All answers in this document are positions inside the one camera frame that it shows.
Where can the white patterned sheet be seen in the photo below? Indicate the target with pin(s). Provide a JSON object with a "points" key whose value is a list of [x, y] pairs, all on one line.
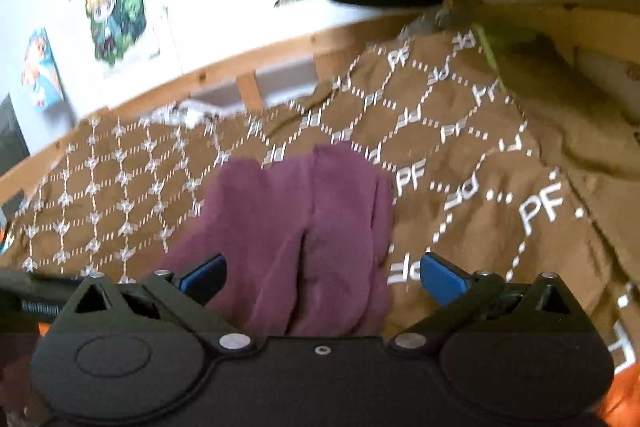
{"points": [[187, 114]]}

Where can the orange cloth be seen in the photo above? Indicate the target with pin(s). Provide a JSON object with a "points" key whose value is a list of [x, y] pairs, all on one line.
{"points": [[622, 399]]}

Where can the blue orange wall poster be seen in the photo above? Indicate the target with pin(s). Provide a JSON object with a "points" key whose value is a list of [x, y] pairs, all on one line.
{"points": [[42, 67]]}

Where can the green cartoon figure poster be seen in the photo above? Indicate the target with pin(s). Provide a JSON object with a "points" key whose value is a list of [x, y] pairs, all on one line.
{"points": [[117, 17]]}

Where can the brown printed blanket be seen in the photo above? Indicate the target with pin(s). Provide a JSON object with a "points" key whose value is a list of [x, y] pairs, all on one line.
{"points": [[450, 157]]}

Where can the tan cloth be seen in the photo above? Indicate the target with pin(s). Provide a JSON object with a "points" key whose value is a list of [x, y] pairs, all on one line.
{"points": [[575, 107]]}

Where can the wooden bed frame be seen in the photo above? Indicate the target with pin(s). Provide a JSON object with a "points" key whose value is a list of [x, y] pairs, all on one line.
{"points": [[280, 57]]}

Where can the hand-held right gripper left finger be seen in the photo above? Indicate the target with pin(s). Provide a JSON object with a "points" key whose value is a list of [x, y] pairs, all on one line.
{"points": [[202, 276]]}

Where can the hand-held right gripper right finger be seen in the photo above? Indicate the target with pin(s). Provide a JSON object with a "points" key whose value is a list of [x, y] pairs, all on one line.
{"points": [[442, 277]]}

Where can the maroon small garment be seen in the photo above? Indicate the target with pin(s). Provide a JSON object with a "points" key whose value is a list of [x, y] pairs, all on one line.
{"points": [[310, 237]]}

